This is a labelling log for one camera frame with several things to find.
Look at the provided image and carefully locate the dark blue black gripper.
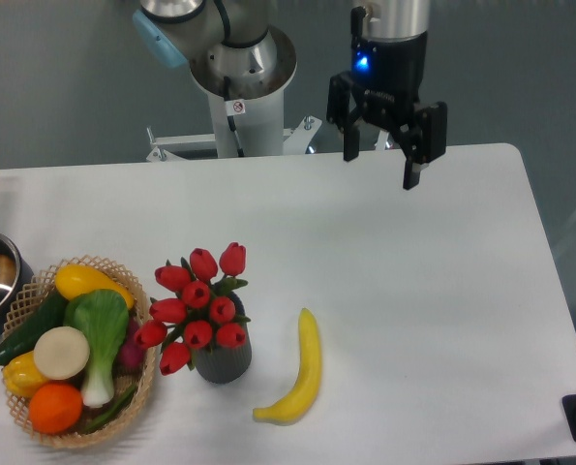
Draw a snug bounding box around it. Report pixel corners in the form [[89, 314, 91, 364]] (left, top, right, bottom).
[[326, 1, 448, 190]]

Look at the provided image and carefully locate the red tulip bouquet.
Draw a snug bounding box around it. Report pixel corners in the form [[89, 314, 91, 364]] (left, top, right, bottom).
[[135, 242, 247, 376]]

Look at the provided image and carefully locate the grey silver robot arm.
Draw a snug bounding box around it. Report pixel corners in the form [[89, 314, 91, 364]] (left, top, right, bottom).
[[133, 1, 447, 189]]

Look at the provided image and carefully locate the dark grey ribbed vase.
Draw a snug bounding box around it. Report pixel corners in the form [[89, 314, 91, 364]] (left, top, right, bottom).
[[188, 292, 252, 385]]

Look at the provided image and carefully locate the yellow banana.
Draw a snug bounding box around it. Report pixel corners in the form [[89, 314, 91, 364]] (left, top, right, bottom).
[[253, 307, 323, 425]]

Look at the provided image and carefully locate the green bok choy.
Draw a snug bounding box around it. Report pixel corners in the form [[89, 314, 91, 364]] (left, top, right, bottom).
[[64, 289, 129, 409]]

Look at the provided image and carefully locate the purple red sweet potato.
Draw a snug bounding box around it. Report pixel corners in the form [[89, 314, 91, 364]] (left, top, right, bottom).
[[116, 319, 145, 370]]

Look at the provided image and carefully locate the yellow squash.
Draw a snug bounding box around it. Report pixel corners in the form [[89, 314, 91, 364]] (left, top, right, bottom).
[[54, 263, 135, 310]]

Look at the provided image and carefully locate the green bean pod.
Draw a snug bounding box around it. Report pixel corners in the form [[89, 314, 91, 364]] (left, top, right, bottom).
[[80, 385, 137, 435]]

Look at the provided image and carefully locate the woven wicker basket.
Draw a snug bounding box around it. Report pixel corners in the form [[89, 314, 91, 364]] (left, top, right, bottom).
[[3, 256, 156, 449]]

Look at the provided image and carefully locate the dark green cucumber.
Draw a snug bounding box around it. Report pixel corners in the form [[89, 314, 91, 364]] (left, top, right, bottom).
[[0, 291, 69, 366]]

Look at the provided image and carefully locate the white round radish slice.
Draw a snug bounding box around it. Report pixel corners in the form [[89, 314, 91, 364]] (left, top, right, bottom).
[[33, 326, 90, 381]]

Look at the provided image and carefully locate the orange fruit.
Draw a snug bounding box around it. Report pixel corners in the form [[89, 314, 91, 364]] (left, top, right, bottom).
[[29, 383, 83, 434]]

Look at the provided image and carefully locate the yellow bell pepper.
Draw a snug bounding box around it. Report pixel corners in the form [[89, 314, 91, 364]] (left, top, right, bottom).
[[2, 351, 49, 398]]

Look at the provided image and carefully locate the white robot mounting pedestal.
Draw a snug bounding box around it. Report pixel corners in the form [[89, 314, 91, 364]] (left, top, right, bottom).
[[146, 84, 322, 162]]

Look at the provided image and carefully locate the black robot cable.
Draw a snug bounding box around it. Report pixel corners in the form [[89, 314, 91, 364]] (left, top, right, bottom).
[[223, 76, 246, 159]]

